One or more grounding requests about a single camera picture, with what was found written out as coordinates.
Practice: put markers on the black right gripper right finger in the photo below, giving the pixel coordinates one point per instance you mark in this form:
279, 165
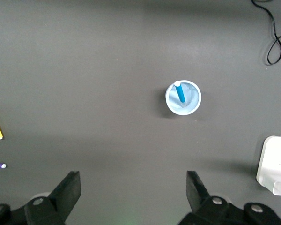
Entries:
201, 199

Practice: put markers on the blue marker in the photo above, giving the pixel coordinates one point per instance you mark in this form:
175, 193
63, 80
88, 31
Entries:
180, 93

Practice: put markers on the translucent blue plastic cup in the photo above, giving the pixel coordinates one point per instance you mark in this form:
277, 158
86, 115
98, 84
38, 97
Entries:
192, 105

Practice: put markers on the white power adapter box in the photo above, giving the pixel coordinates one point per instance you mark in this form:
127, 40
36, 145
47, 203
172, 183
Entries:
276, 161

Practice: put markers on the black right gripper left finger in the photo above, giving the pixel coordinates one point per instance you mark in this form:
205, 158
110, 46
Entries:
61, 197

